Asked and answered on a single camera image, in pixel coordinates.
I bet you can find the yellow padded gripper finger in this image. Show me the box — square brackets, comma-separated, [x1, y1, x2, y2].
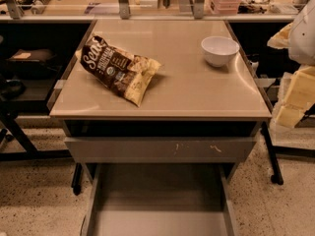
[267, 23, 292, 49]
[276, 66, 315, 128]

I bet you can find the brown and yellow chip bag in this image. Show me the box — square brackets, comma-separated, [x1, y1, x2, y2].
[76, 34, 161, 106]

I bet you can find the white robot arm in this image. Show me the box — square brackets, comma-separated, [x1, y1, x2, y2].
[267, 0, 315, 128]

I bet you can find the grey drawer cabinet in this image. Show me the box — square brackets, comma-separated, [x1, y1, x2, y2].
[51, 20, 271, 184]

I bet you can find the open middle drawer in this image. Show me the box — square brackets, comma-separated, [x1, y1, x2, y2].
[80, 163, 240, 236]

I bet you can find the closed top drawer front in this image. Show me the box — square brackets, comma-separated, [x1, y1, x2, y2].
[65, 137, 256, 163]

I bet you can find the white ceramic bowl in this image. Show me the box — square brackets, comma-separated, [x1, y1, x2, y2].
[201, 36, 240, 67]

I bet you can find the black table leg with caster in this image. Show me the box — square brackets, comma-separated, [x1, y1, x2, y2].
[261, 122, 284, 185]

